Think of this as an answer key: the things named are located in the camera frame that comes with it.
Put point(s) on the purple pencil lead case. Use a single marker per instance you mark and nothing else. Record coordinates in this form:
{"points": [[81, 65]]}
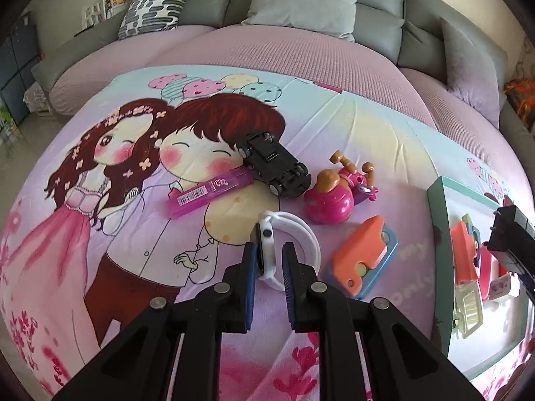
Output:
{"points": [[201, 195]]}

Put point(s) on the black toy car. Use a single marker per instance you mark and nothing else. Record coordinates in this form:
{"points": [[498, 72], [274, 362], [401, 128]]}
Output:
{"points": [[272, 164]]}

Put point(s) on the pink sofa seat cover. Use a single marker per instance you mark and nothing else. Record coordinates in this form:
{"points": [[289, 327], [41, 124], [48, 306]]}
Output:
{"points": [[316, 57]]}

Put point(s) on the cartoon printed bed sheet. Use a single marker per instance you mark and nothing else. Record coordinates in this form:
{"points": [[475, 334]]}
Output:
{"points": [[91, 237]]}

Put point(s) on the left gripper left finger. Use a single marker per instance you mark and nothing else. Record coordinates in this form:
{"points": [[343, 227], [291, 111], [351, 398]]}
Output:
{"points": [[172, 351]]}

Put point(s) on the orange blue toy knife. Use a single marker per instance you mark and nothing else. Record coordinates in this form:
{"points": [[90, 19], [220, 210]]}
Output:
{"points": [[359, 263], [466, 246]]}

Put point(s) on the white hair claw clip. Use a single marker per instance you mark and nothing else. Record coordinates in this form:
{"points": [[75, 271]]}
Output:
{"points": [[468, 308]]}

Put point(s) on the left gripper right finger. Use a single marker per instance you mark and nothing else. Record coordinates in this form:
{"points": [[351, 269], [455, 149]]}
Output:
{"points": [[367, 350]]}

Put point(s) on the teal shallow cardboard box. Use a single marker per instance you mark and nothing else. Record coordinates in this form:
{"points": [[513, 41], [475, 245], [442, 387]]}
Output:
{"points": [[504, 323]]}

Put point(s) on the grey square cushion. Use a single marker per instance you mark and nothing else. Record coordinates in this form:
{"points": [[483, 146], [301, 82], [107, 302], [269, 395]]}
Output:
{"points": [[334, 18]]}

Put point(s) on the grey purple cushion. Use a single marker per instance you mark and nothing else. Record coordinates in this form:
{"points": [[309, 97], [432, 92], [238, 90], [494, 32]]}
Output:
{"points": [[471, 75]]}

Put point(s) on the white magazine rack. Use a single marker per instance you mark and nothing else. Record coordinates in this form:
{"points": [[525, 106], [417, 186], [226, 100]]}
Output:
{"points": [[101, 10]]}

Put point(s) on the black usb charger cube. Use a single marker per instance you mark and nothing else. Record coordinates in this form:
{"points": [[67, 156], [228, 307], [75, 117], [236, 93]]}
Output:
{"points": [[512, 244]]}

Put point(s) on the pink brown toy puppy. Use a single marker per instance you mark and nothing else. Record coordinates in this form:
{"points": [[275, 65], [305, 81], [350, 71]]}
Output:
{"points": [[337, 191]]}

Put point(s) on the grey sofa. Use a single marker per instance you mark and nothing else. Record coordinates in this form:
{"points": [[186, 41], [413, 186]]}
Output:
{"points": [[394, 52]]}

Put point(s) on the dark storage cabinet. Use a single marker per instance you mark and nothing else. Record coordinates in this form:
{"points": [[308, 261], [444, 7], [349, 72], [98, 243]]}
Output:
{"points": [[19, 54]]}

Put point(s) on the black white patterned pillow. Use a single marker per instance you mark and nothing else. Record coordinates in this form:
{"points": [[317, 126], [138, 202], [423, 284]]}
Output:
{"points": [[150, 16]]}

